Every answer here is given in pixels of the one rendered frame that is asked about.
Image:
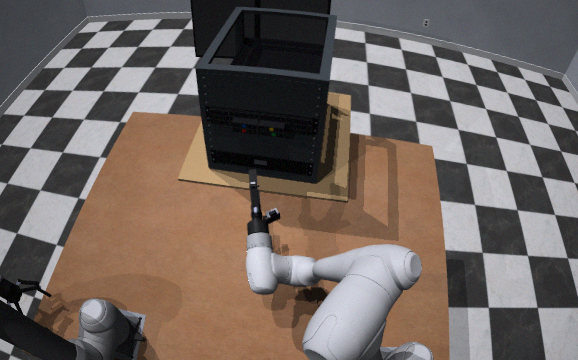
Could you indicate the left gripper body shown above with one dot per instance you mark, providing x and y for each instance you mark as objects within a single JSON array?
[{"x": 7, "y": 290}]

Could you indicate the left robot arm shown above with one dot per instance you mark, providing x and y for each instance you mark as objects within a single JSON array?
[{"x": 103, "y": 328}]

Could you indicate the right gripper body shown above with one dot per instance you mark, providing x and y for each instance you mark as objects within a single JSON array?
[{"x": 257, "y": 225}]

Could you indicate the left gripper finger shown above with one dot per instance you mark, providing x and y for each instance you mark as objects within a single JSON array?
[
  {"x": 17, "y": 304},
  {"x": 37, "y": 286}
]

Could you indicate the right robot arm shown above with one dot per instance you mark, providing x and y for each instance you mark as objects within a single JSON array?
[{"x": 350, "y": 322}]

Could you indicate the dark grey metal rack frame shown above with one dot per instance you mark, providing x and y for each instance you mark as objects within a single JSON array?
[{"x": 278, "y": 88}]

